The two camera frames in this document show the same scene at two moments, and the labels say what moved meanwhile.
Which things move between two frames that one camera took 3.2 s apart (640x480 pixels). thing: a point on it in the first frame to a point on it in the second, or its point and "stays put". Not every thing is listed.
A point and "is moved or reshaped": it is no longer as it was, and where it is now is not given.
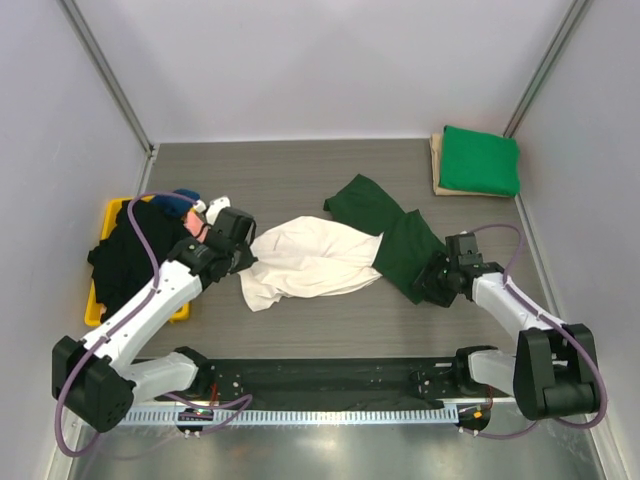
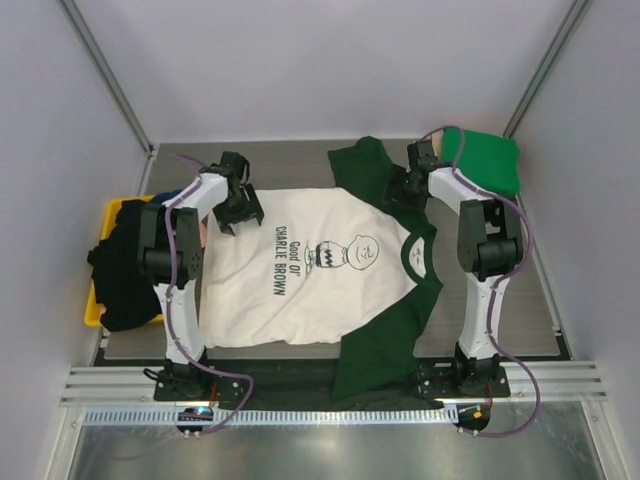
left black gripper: x=248 y=257 to x=251 y=210
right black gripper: x=437 y=260 to x=419 y=204
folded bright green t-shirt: x=479 y=162 stays put
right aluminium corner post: x=576 y=14 stays put
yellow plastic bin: x=93 y=309 stays put
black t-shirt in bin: x=120 y=263 stays put
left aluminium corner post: x=117 y=91 stays put
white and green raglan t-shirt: x=303 y=256 is moved or reshaped
